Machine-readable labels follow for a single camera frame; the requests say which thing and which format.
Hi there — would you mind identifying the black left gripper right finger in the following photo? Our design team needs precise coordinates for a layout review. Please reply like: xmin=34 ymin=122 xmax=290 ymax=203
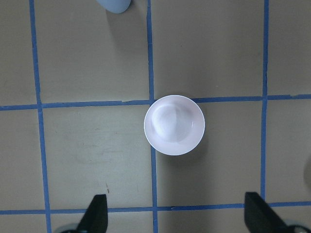
xmin=244 ymin=192 xmax=291 ymax=233

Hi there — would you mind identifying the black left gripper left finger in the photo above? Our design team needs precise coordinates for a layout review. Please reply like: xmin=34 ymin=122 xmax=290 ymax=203
xmin=76 ymin=194 xmax=108 ymax=233

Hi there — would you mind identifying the blue cup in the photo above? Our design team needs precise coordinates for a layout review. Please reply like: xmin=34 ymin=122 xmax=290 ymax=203
xmin=97 ymin=0 xmax=131 ymax=14

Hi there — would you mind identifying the pink bowl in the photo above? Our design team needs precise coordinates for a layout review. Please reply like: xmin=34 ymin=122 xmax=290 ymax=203
xmin=143 ymin=95 xmax=206 ymax=156

